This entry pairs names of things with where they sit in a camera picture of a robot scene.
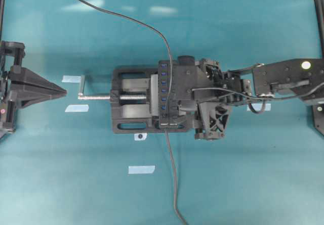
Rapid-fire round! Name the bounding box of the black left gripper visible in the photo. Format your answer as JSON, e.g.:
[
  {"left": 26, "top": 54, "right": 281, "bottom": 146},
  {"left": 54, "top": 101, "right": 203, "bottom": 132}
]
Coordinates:
[{"left": 1, "top": 41, "right": 67, "bottom": 134}]

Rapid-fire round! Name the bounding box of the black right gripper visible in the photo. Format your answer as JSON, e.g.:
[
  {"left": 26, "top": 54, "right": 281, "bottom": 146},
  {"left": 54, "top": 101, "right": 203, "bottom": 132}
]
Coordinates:
[{"left": 174, "top": 56, "right": 252, "bottom": 141}]

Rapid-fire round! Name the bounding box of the black USB cable with plug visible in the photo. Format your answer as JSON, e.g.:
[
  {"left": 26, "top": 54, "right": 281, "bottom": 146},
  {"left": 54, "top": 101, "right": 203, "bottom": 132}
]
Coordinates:
[{"left": 15, "top": 0, "right": 173, "bottom": 109}]

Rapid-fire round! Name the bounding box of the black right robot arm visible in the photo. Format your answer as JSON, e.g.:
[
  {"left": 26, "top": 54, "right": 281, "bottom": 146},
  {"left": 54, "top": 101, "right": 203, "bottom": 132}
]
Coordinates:
[{"left": 171, "top": 56, "right": 323, "bottom": 141}]

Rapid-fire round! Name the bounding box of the black multi-port USB hub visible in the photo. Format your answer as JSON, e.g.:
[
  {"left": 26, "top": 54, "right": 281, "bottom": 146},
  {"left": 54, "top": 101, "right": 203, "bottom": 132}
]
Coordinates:
[{"left": 158, "top": 60, "right": 185, "bottom": 130}]

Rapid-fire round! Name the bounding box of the blue tape strip upper left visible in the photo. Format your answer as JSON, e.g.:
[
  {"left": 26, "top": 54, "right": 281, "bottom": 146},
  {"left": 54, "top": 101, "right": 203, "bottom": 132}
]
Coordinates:
[{"left": 62, "top": 75, "right": 81, "bottom": 83}]

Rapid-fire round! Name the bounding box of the blue tape strip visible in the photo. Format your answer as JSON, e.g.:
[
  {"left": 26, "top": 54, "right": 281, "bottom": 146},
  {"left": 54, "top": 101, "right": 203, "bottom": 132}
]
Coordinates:
[
  {"left": 252, "top": 103, "right": 271, "bottom": 112},
  {"left": 62, "top": 75, "right": 81, "bottom": 83},
  {"left": 128, "top": 165, "right": 155, "bottom": 174},
  {"left": 65, "top": 104, "right": 89, "bottom": 113}
]

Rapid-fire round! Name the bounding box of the blue tape strip middle left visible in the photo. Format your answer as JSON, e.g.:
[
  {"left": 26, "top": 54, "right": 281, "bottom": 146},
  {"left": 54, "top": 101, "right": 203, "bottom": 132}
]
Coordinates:
[{"left": 65, "top": 104, "right": 89, "bottom": 113}]

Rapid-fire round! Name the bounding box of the blue tape strip right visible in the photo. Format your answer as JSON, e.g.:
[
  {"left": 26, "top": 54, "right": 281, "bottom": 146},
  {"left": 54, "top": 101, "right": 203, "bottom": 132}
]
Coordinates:
[{"left": 252, "top": 103, "right": 271, "bottom": 112}]

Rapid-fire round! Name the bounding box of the black bench vise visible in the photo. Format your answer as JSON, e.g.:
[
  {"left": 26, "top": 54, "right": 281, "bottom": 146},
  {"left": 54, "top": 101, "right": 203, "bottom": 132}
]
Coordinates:
[{"left": 110, "top": 66, "right": 188, "bottom": 133}]

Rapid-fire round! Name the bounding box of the blue tape with black dot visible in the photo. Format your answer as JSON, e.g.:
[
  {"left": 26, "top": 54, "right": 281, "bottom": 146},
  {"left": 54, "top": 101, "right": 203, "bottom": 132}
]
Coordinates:
[{"left": 134, "top": 133, "right": 147, "bottom": 141}]

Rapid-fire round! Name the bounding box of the blue tape strip bottom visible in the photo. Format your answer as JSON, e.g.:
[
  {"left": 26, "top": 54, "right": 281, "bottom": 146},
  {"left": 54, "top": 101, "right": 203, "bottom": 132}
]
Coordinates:
[{"left": 128, "top": 165, "right": 155, "bottom": 174}]

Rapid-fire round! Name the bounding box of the silver vise screw with handle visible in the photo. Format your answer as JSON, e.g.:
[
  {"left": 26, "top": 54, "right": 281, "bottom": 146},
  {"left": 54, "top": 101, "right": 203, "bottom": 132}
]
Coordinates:
[{"left": 77, "top": 75, "right": 147, "bottom": 101}]

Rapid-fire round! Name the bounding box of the black frame post left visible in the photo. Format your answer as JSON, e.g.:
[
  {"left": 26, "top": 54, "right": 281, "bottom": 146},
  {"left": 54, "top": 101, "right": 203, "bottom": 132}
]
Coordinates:
[{"left": 0, "top": 0, "right": 5, "bottom": 38}]

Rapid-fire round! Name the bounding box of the black frame post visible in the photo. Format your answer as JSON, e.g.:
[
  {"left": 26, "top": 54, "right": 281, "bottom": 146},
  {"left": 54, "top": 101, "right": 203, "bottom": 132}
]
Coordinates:
[
  {"left": 0, "top": 0, "right": 5, "bottom": 38},
  {"left": 314, "top": 0, "right": 323, "bottom": 57}
]

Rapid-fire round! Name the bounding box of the thin black camera cable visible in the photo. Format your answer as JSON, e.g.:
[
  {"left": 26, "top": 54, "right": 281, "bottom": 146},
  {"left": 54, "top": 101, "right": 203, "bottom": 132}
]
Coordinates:
[{"left": 191, "top": 79, "right": 324, "bottom": 114}]

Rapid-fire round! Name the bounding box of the black hub power cable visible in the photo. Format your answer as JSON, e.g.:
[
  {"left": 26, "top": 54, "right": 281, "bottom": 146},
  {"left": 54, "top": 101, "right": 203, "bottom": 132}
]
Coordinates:
[{"left": 164, "top": 130, "right": 189, "bottom": 225}]

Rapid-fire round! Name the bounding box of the black frame post right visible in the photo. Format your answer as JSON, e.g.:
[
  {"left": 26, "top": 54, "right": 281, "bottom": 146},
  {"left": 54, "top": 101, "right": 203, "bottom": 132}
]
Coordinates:
[{"left": 314, "top": 0, "right": 323, "bottom": 57}]

